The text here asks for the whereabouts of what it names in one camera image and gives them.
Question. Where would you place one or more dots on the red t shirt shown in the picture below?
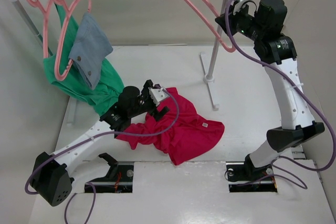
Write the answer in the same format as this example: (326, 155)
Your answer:
(191, 136)

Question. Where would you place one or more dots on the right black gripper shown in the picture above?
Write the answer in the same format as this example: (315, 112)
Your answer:
(232, 18)

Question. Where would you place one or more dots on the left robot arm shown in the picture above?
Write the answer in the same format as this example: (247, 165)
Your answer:
(55, 175)

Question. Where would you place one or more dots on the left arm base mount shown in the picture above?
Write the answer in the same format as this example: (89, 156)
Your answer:
(117, 179)

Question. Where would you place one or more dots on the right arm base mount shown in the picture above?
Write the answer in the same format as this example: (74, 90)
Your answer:
(240, 180)

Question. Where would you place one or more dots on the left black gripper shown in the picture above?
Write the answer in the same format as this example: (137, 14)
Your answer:
(157, 114)

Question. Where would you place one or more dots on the green t shirt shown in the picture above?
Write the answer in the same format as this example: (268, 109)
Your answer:
(106, 92)

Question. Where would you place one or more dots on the pink hanger with green shirt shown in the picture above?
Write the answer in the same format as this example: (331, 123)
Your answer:
(46, 12)

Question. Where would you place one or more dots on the blue denim garment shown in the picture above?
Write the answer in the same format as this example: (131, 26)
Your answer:
(90, 48)

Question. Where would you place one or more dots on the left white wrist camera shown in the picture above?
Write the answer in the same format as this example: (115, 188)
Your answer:
(157, 95)

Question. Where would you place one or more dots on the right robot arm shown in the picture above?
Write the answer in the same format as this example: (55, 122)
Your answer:
(277, 54)

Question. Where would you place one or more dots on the pink plastic hanger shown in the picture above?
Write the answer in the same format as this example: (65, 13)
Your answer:
(207, 22)

